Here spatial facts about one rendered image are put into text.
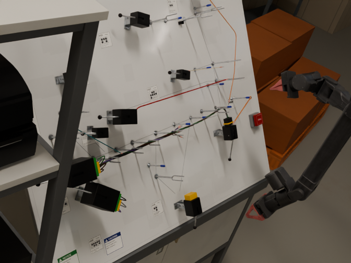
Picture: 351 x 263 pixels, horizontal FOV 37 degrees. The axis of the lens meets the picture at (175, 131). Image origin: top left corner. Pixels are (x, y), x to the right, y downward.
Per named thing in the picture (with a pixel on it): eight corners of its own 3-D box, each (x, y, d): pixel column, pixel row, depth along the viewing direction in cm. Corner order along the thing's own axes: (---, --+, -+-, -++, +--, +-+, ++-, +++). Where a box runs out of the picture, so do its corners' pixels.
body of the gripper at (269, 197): (254, 203, 180) (269, 196, 175) (268, 191, 187) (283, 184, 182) (264, 219, 180) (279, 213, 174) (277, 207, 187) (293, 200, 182)
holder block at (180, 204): (178, 229, 198) (197, 232, 191) (172, 199, 196) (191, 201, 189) (186, 224, 201) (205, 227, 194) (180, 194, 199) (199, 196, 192)
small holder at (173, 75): (159, 67, 192) (173, 65, 186) (177, 70, 198) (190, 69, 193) (159, 79, 191) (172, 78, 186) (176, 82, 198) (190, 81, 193)
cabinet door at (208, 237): (229, 241, 265) (256, 186, 242) (152, 291, 228) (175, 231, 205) (225, 238, 266) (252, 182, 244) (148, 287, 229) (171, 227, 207)
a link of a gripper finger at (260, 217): (238, 211, 186) (256, 202, 179) (248, 202, 191) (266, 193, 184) (248, 227, 185) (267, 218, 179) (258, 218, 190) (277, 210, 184)
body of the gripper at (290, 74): (285, 97, 194) (303, 94, 189) (282, 71, 195) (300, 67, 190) (294, 98, 198) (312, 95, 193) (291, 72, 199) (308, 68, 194)
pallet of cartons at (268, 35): (333, 121, 481) (371, 51, 439) (270, 175, 388) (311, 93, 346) (253, 74, 515) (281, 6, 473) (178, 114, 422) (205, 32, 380)
